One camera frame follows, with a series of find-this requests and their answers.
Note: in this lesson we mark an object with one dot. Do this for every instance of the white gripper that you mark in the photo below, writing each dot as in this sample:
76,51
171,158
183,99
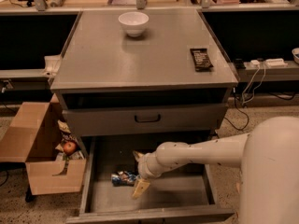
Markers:
144,169

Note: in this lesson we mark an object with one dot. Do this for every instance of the crushed redbull can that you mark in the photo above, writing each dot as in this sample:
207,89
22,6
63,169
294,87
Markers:
123,178

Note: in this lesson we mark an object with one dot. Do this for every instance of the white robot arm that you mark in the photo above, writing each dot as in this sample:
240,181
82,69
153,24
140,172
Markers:
267,157

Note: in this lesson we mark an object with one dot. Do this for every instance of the open grey bottom drawer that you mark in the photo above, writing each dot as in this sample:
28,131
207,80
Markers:
184,196

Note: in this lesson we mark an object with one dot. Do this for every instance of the closed grey upper drawer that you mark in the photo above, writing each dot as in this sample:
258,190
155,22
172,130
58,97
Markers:
174,118

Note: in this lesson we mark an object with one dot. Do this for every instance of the grey drawer cabinet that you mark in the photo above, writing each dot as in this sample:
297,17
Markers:
103,67

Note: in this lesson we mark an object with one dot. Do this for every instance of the red apple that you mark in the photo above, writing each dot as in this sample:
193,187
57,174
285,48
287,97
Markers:
69,148

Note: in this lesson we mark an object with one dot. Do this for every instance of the open cardboard box left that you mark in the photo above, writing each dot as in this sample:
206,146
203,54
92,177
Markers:
31,139

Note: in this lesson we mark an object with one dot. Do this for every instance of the white ceramic bowl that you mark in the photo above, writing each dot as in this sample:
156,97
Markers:
134,23

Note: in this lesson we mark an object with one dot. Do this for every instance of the white power strip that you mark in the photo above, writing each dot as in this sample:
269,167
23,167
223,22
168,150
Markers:
272,63

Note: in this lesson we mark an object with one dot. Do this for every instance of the black drawer handle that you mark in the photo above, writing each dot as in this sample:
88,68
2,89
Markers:
147,119

